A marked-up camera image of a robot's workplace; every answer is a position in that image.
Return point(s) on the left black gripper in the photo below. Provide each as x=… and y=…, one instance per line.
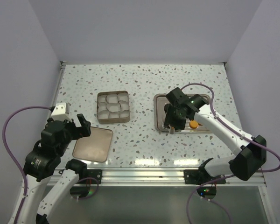
x=80, y=131

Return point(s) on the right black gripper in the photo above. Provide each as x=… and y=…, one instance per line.
x=170, y=120

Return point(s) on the metal tongs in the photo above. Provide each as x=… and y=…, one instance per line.
x=172, y=130

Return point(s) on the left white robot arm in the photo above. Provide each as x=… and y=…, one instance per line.
x=31, y=207

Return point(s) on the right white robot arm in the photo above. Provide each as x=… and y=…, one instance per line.
x=247, y=152

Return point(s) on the silver metal tray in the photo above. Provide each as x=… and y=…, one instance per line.
x=160, y=101

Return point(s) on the orange sandwich cookie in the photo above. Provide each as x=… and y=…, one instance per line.
x=193, y=124

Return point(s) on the gold tin lid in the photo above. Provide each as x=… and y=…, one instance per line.
x=94, y=148

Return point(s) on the gold cookie tin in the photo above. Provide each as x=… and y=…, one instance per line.
x=113, y=107

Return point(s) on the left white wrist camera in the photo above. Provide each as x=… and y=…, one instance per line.
x=61, y=112

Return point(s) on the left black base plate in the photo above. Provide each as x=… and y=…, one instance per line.
x=92, y=176

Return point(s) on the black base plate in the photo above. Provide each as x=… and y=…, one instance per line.
x=197, y=177
x=92, y=176

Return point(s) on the aluminium rail frame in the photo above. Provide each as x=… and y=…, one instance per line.
x=156, y=177

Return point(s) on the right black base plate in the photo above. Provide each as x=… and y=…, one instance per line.
x=197, y=177

